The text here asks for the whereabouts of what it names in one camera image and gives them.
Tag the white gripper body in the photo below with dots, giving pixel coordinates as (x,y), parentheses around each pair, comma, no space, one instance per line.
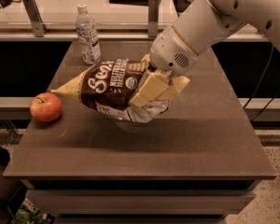
(170,50)

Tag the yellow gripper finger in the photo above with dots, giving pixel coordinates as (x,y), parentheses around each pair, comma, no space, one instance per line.
(176,85)
(154,86)

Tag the brown chip bag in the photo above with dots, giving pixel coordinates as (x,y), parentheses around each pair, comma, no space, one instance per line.
(108,87)

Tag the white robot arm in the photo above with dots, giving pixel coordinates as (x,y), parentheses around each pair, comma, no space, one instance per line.
(204,23)

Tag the red apple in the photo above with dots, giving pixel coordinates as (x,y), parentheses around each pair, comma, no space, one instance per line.
(46,107)

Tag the clear plastic water bottle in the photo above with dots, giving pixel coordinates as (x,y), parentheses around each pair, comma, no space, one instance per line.
(87,36)

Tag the grey table drawer front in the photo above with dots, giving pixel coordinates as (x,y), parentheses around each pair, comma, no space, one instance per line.
(140,202)

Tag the brown bin with hole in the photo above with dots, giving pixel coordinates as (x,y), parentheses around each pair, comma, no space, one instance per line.
(7,186)

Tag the middle metal glass bracket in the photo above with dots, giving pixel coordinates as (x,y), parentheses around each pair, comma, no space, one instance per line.
(153,17)

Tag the metal glass bracket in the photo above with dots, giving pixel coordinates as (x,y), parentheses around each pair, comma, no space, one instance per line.
(38,26)
(153,17)

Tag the left metal glass bracket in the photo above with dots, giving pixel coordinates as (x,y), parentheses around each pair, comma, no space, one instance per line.
(38,26)

